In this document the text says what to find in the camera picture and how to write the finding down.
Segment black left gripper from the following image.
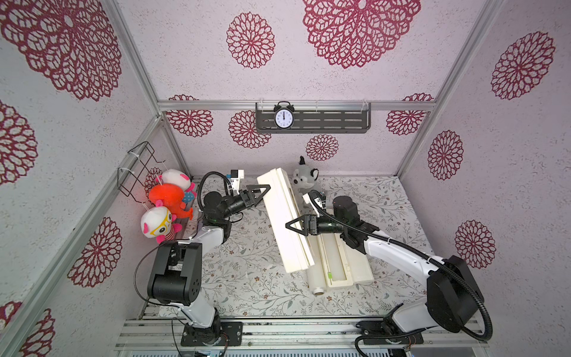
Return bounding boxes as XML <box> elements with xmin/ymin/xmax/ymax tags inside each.
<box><xmin>223</xmin><ymin>185</ymin><xmax>271</xmax><ymax>220</ymax></box>

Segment cream wrap dispenser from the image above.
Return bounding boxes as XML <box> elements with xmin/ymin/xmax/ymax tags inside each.
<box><xmin>257</xmin><ymin>168</ymin><xmax>315</xmax><ymax>273</ymax></box>
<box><xmin>320</xmin><ymin>234</ymin><xmax>374</xmax><ymax>289</ymax></box>

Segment white plastic wrap roll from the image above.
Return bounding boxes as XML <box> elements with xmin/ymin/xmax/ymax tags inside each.
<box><xmin>306</xmin><ymin>263</ymin><xmax>327</xmax><ymax>296</ymax></box>

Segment cream dispenser bottom tray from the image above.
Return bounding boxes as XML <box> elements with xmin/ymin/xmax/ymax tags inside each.
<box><xmin>307</xmin><ymin>233</ymin><xmax>353</xmax><ymax>295</ymax></box>

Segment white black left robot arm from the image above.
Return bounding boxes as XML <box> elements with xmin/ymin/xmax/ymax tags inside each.
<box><xmin>147</xmin><ymin>184</ymin><xmax>272</xmax><ymax>330</ymax></box>

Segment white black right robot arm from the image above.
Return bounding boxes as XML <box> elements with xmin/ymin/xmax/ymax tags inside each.
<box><xmin>285</xmin><ymin>190</ymin><xmax>493</xmax><ymax>341</ymax></box>

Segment grey plush wolf toy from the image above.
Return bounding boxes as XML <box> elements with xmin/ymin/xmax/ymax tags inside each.
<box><xmin>291</xmin><ymin>156</ymin><xmax>324</xmax><ymax>208</ymax></box>

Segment floral table mat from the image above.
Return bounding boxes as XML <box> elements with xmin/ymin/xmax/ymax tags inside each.
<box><xmin>202</xmin><ymin>176</ymin><xmax>434</xmax><ymax>317</ymax></box>

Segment red orange plush toy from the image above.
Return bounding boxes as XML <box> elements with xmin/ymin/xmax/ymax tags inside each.
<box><xmin>148</xmin><ymin>184</ymin><xmax>193</xmax><ymax>220</ymax></box>

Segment white pink plush toy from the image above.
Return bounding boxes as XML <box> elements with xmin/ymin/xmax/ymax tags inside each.
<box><xmin>157</xmin><ymin>169</ymin><xmax>196</xmax><ymax>193</ymax></box>

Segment black alarm clock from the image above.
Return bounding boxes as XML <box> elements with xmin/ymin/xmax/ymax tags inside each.
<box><xmin>274</xmin><ymin>101</ymin><xmax>295</xmax><ymax>129</ymax></box>

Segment white plush toy yellow glasses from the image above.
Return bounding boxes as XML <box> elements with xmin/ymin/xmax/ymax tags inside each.
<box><xmin>140</xmin><ymin>203</ymin><xmax>183</xmax><ymax>244</ymax></box>

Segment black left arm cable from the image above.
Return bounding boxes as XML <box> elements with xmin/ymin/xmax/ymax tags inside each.
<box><xmin>195</xmin><ymin>171</ymin><xmax>235</xmax><ymax>211</ymax></box>

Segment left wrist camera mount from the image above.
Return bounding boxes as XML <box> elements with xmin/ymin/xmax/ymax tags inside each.
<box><xmin>226</xmin><ymin>169</ymin><xmax>245</xmax><ymax>192</ymax></box>

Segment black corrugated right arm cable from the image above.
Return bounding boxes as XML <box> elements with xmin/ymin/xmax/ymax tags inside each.
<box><xmin>309</xmin><ymin>189</ymin><xmax>494</xmax><ymax>357</ymax></box>

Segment grey wall shelf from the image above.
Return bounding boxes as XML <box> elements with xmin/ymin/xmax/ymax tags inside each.
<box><xmin>254</xmin><ymin>102</ymin><xmax>371</xmax><ymax>134</ymax></box>

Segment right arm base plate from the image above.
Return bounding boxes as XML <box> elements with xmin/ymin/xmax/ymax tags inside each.
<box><xmin>355</xmin><ymin>320</ymin><xmax>426</xmax><ymax>345</ymax></box>

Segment black wire wall basket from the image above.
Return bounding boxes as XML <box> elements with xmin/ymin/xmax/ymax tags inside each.
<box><xmin>115</xmin><ymin>141</ymin><xmax>164</xmax><ymax>205</ymax></box>

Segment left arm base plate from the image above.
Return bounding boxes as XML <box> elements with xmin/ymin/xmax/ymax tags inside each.
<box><xmin>180</xmin><ymin>321</ymin><xmax>244</xmax><ymax>347</ymax></box>

